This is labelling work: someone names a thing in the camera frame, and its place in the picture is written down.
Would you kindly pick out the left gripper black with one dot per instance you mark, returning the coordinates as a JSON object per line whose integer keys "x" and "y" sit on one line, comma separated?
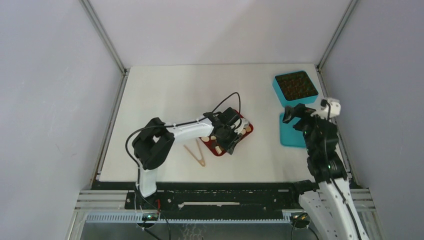
{"x": 229, "y": 146}

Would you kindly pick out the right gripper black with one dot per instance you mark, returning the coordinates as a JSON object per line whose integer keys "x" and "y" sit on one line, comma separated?
{"x": 300, "y": 110}

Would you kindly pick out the teal chocolate box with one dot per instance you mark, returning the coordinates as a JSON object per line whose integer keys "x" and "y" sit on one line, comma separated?
{"x": 294, "y": 88}

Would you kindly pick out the red chocolate tray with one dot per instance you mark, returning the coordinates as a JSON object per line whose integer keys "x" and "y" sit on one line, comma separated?
{"x": 211, "y": 143}

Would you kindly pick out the wooden tongs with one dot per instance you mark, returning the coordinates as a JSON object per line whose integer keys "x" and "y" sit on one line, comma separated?
{"x": 201, "y": 159}

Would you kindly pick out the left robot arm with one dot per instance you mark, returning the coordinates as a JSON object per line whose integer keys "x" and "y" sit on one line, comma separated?
{"x": 151, "y": 144}

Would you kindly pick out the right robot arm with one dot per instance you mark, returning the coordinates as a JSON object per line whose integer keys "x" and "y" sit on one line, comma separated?
{"x": 320, "y": 134}

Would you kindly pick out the teal box lid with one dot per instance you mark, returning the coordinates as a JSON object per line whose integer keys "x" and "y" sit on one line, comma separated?
{"x": 288, "y": 136}

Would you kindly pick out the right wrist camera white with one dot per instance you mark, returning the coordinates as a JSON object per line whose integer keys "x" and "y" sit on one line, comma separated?
{"x": 329, "y": 108}

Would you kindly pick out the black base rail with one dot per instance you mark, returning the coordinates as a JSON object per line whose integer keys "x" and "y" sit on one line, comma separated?
{"x": 222, "y": 201}

